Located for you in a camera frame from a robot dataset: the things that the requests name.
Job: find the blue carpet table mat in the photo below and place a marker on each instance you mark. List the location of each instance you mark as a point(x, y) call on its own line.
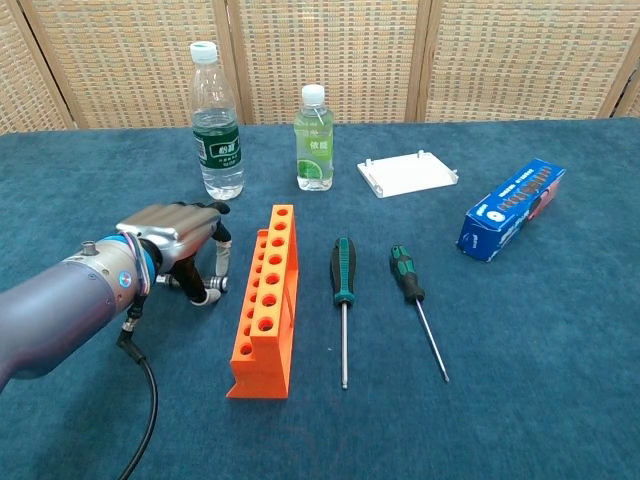
point(450, 350)

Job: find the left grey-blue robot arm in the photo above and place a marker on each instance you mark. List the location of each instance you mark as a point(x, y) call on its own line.
point(60, 300)

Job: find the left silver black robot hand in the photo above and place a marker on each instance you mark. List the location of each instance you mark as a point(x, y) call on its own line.
point(165, 225)

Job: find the woven bamboo folding screen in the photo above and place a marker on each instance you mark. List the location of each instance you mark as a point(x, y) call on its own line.
point(330, 55)

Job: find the blue cookie box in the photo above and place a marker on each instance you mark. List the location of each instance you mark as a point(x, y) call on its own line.
point(510, 210)

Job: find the orange plastic tool rack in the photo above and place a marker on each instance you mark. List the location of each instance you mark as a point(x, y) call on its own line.
point(272, 300)

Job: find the long green black screwdriver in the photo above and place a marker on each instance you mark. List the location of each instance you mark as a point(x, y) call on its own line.
point(343, 270)

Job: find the lime drink bottle white cap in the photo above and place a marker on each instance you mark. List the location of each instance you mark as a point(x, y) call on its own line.
point(314, 145)

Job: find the white plastic tray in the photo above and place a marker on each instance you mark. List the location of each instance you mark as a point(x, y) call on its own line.
point(407, 175)

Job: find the water bottle dark green label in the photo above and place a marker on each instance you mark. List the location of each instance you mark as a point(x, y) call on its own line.
point(217, 145)

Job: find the short green black screwdriver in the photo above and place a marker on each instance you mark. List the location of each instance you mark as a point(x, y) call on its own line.
point(407, 272)

